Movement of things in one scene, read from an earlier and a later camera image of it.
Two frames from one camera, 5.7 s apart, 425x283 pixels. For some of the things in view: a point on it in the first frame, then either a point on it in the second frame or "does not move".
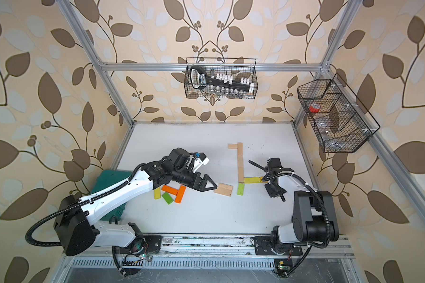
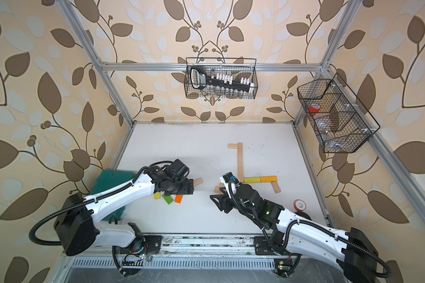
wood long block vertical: [241, 173] does not move
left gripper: [200, 187] to [186, 186]
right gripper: [271, 192] to [224, 200]
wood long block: [239, 151] does not move
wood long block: [240, 162] does not move
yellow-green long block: [254, 180] does not move
